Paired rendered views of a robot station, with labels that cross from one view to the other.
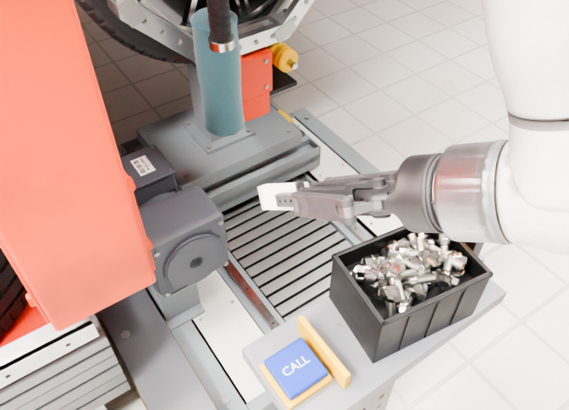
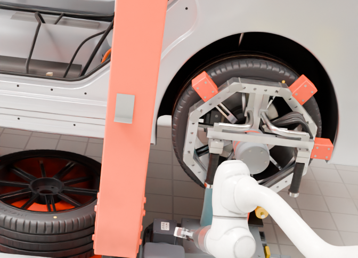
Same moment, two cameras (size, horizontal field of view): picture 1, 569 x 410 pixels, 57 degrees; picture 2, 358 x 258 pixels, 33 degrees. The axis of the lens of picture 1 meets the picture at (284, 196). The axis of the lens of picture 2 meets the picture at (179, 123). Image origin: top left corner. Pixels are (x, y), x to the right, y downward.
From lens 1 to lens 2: 1.53 m
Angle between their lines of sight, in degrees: 32
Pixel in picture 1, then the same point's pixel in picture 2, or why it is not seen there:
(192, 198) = (176, 249)
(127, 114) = (189, 214)
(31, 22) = (136, 152)
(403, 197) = (195, 233)
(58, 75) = (136, 167)
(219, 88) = (209, 204)
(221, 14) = (210, 173)
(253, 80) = not seen: hidden behind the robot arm
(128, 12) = (187, 159)
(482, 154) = not seen: hidden behind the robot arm
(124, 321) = not seen: outside the picture
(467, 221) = (201, 241)
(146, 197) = (158, 240)
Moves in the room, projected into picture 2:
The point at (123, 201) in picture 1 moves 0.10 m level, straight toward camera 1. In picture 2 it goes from (137, 215) to (130, 231)
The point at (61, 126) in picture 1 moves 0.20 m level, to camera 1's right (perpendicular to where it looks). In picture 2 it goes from (130, 181) to (177, 203)
